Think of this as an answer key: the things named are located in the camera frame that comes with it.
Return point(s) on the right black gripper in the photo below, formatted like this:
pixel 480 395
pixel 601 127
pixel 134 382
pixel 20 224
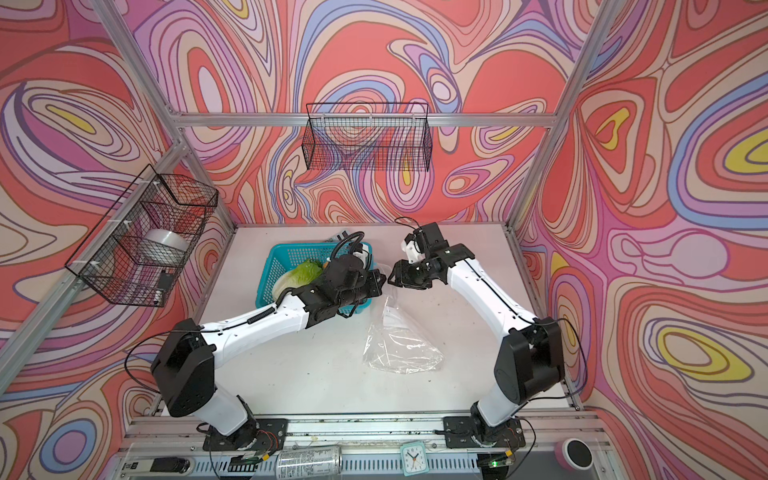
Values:
pixel 401 270

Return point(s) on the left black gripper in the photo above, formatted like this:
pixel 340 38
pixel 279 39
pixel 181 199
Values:
pixel 372 276

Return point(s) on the clear zip top bag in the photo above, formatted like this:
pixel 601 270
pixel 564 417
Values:
pixel 395 342

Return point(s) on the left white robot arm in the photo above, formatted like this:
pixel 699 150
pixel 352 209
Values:
pixel 186 365

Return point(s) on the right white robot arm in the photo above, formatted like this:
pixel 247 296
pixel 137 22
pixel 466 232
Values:
pixel 530 357

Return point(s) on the green lettuce leaf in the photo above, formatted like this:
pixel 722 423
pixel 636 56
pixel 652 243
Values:
pixel 301 275

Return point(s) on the striped booklet behind basket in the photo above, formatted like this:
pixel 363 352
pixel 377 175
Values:
pixel 339 236

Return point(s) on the teal plastic basket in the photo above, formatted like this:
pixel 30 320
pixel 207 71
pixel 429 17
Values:
pixel 285 257

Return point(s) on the silver tape roll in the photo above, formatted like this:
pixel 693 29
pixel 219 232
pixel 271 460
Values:
pixel 163 247

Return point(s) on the silver drink can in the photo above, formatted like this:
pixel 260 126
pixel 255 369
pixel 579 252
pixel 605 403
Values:
pixel 309 463

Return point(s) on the small teal alarm clock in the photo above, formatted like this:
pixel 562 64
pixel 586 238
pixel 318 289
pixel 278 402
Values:
pixel 414 459

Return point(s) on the pink tape roll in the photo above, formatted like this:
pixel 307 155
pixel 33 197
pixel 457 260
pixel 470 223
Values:
pixel 574 454

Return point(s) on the back black wire basket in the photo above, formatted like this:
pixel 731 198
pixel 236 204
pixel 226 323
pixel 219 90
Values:
pixel 368 136

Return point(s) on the black wire basket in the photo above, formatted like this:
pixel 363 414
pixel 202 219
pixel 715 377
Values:
pixel 112 267
pixel 368 136

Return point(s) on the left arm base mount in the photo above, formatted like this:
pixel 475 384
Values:
pixel 265 435

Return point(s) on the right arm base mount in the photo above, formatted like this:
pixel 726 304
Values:
pixel 471 431

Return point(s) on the left black wire basket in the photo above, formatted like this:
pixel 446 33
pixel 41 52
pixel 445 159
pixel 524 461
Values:
pixel 112 267

